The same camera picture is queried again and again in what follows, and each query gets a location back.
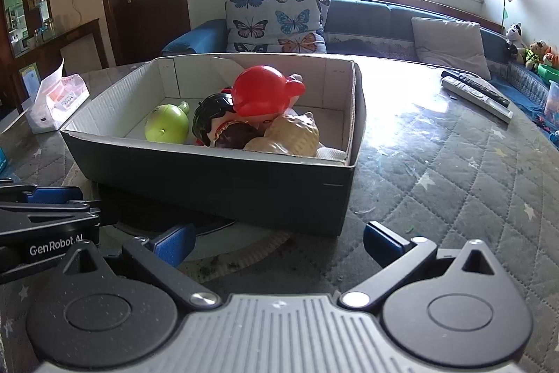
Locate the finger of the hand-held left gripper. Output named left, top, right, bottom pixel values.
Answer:
left=0, top=200, right=119, bottom=229
left=0, top=179, right=85, bottom=207

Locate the translucent plastic cup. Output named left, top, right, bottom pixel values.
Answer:
left=544, top=80, right=559, bottom=130

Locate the white tissue pack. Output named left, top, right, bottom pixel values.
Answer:
left=21, top=58, right=91, bottom=134

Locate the grey cardboard box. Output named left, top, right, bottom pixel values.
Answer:
left=60, top=54, right=366, bottom=237

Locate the white remote control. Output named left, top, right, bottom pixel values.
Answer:
left=441, top=76, right=514, bottom=124

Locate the black hair doll toy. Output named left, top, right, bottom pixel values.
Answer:
left=192, top=92, right=263, bottom=149

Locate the wooden counter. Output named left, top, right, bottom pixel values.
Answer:
left=13, top=18, right=110, bottom=107

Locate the green round toy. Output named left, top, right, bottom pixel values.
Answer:
left=145, top=101, right=191, bottom=144

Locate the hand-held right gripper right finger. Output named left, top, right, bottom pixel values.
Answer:
left=338, top=221, right=509, bottom=309

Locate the grey quilted desktop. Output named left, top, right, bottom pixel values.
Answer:
left=0, top=54, right=559, bottom=373

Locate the beige figurine toy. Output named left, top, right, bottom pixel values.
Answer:
left=244, top=112, right=320, bottom=157

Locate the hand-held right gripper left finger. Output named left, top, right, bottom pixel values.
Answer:
left=57, top=223, right=222, bottom=309

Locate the white plush toy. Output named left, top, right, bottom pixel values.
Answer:
left=314, top=143, right=350, bottom=165

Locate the grey pillow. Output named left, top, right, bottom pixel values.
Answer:
left=411, top=17, right=492, bottom=80

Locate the brown green plush toy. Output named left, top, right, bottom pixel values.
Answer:
left=517, top=40, right=551, bottom=72

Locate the green plastic container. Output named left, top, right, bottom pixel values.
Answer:
left=537, top=63, right=559, bottom=84

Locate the black remote control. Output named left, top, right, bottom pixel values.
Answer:
left=441, top=69, right=511, bottom=108

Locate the butterfly print pillow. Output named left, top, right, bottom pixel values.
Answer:
left=225, top=0, right=333, bottom=55

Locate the blue sofa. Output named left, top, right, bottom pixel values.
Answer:
left=161, top=0, right=559, bottom=120

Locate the blue white board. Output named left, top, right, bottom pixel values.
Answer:
left=18, top=63, right=42, bottom=99

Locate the red hat doll toy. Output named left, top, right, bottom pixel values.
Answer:
left=231, top=66, right=306, bottom=129

